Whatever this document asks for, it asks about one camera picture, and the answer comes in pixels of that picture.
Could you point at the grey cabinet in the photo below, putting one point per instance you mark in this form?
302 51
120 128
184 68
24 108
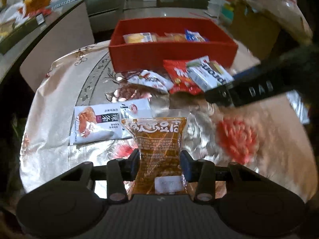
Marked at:
62 29

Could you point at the white plastic bag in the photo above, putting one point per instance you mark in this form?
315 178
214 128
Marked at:
10 12

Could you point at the teal storage bin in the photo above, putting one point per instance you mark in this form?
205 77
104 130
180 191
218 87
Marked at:
228 15

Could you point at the yellow cake packet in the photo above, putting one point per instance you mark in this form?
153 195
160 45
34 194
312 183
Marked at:
137 37

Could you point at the red plastic bag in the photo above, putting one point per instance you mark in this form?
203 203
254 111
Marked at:
44 11

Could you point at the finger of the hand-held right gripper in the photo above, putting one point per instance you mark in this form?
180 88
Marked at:
219 95
249 73

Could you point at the white storage bins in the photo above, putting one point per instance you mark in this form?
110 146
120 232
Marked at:
215 6

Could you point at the brown tofu packet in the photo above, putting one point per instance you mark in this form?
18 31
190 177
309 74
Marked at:
159 144

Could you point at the waffle packet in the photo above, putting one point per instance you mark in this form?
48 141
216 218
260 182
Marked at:
174 37

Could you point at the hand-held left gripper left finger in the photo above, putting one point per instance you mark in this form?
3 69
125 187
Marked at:
134 164

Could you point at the silver foil bag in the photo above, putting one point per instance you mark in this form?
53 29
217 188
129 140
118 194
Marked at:
297 107

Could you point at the dark green box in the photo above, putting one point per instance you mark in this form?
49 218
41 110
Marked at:
20 33

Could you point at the orange plastic basket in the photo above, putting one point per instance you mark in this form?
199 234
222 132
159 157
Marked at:
37 2

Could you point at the grey sofa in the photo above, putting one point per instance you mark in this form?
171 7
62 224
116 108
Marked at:
104 10

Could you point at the white meat snack packet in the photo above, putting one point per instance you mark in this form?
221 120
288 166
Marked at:
149 81

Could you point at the red snack packet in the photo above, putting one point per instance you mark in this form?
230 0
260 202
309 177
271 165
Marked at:
178 77

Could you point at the wooden cabinet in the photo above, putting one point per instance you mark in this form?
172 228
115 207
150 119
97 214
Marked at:
254 27

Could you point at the white green snack packet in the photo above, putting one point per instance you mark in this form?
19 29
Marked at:
209 76

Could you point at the floral tablecloth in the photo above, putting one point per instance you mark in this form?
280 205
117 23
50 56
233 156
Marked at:
54 92

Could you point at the white bread picture packet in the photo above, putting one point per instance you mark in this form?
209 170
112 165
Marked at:
99 127

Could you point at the red cardboard box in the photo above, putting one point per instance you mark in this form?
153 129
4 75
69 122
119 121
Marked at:
162 54

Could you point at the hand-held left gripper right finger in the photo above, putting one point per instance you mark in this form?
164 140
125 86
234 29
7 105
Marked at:
186 166

